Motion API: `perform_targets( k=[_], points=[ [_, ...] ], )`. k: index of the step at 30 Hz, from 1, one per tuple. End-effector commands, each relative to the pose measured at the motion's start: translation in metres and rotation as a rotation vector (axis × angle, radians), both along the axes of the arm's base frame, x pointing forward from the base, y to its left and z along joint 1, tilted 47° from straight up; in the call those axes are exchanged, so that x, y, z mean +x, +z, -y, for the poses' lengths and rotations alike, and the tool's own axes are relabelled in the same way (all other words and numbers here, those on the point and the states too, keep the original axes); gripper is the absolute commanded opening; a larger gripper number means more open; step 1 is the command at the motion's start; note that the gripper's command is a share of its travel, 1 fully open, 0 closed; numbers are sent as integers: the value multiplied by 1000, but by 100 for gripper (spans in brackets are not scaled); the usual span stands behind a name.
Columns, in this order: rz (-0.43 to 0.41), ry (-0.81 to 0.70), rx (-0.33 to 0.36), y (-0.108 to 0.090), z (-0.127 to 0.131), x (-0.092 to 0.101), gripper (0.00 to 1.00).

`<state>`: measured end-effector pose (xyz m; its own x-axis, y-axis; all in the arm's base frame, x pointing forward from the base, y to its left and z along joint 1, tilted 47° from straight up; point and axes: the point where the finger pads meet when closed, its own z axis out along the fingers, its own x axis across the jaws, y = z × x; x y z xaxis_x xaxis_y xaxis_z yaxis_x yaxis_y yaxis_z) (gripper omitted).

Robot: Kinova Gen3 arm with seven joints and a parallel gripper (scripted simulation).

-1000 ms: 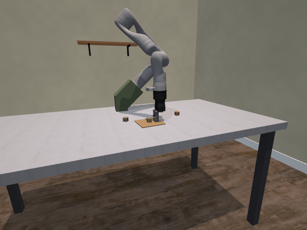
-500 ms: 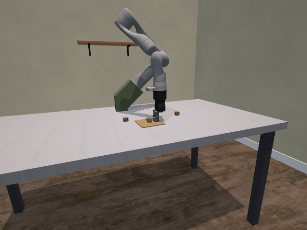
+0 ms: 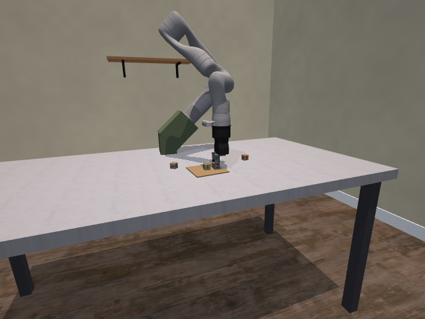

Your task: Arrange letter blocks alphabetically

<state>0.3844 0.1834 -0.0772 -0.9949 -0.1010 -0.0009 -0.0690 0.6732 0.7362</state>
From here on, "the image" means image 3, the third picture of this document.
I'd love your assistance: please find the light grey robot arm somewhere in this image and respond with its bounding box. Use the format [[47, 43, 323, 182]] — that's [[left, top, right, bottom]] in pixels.
[[159, 11, 234, 124]]

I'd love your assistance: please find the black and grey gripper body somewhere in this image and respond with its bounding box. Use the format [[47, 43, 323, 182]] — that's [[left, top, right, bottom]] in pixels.
[[202, 113, 231, 155]]

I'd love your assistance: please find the tan square mat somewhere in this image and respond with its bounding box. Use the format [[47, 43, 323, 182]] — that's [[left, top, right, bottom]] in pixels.
[[186, 163, 229, 177]]

